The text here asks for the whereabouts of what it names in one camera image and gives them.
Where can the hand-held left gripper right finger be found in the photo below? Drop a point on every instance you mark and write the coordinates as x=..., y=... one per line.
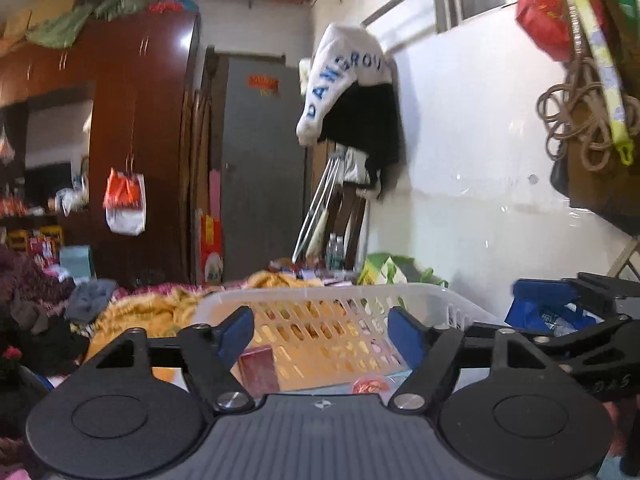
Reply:
x=402, y=332

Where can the dark clothes pile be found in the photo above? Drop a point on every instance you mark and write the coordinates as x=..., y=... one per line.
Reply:
x=35, y=320

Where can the brown cardboard box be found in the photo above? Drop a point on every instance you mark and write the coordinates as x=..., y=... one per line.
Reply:
x=45, y=5

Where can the red paper poster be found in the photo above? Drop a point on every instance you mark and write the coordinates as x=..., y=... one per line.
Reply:
x=211, y=250

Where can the plastic water bottle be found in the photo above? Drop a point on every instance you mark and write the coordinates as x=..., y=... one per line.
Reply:
x=340, y=254
x=331, y=252

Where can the green cloth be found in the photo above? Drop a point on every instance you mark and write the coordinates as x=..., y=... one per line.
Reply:
x=65, y=22

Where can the black garment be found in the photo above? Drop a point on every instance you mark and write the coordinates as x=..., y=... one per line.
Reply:
x=365, y=120

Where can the hanging clear plastic bag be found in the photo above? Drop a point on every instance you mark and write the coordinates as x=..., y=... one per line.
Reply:
x=5, y=147

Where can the red round packet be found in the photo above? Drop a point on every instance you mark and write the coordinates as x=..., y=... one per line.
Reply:
x=372, y=386

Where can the white hooded sweatshirt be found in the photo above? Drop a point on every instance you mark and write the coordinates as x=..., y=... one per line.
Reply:
x=345, y=60

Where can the white plastic basket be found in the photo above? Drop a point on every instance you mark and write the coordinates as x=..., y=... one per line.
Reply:
x=310, y=296

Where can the teal box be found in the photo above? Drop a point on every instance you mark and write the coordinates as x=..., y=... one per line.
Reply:
x=76, y=262

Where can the grey garment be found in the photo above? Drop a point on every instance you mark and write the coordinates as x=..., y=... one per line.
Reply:
x=90, y=300

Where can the blue bag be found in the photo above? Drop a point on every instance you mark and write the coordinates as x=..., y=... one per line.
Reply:
x=540, y=317

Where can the red door sticker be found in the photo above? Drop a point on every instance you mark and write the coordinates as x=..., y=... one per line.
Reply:
x=263, y=84

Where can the grey door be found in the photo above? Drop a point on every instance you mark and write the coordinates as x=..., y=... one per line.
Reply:
x=260, y=170

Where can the red plastic bag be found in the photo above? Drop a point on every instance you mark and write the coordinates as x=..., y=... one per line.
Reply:
x=542, y=15

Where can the pink floral blanket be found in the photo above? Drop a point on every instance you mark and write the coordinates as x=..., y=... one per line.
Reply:
x=165, y=288

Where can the metal crutches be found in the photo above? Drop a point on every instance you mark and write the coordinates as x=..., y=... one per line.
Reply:
x=320, y=195

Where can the brown bag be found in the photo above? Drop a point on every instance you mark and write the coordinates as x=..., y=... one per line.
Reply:
x=595, y=185

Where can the black television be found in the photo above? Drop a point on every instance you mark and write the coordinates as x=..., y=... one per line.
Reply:
x=55, y=185

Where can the green shopping bag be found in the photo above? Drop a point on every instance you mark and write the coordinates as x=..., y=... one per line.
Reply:
x=629, y=15

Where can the orange white plastic bag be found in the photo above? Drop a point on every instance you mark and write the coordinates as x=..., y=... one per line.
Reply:
x=125, y=205

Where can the green yellow bag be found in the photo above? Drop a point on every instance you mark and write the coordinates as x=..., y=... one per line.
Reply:
x=385, y=270

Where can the wooden chair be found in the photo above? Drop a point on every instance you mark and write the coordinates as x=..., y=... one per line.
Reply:
x=350, y=225

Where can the yellow blanket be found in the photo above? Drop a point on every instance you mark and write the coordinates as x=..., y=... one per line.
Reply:
x=145, y=312

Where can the brown wooden wardrobe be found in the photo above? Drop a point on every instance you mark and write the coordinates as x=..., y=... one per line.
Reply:
x=145, y=110

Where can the pink board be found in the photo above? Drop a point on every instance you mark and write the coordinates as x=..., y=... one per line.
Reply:
x=215, y=195

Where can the dark red box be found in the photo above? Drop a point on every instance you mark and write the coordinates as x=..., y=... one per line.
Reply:
x=259, y=370

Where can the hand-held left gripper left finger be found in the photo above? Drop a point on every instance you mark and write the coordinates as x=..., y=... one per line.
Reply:
x=239, y=332

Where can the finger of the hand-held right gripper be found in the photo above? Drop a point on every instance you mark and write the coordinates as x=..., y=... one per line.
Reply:
x=542, y=292
x=560, y=342

